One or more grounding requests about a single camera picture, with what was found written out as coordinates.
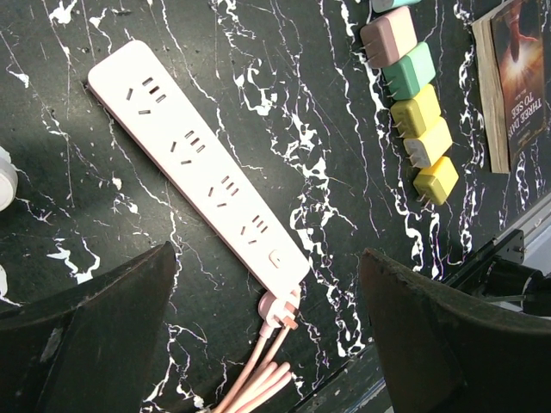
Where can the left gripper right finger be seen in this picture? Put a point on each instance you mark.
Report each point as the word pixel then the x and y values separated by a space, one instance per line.
pixel 442 350

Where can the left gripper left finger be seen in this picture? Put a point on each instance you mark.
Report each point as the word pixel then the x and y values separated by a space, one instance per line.
pixel 88 348

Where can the yellow plug adapter three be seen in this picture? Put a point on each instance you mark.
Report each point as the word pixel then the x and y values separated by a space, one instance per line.
pixel 437 182

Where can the white triangular power strip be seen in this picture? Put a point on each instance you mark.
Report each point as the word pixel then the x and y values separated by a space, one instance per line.
pixel 9 183

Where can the yellow plug adapter two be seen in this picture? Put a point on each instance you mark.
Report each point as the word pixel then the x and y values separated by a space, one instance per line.
pixel 426 150

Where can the yellow plug adapter one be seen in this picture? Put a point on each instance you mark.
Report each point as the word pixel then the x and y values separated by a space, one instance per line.
pixel 415 116

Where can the pink power strip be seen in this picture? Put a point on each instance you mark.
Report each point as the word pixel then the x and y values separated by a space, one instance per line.
pixel 134 86

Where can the green plug adapter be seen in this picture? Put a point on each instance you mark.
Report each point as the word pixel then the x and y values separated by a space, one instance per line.
pixel 411 73

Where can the pink plug adapter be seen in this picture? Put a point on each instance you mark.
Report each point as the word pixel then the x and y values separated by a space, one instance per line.
pixel 389 37

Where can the blue plug adapter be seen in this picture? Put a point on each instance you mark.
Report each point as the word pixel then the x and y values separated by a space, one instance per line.
pixel 382 6

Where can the dark book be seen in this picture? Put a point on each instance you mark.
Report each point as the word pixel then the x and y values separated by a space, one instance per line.
pixel 510 46

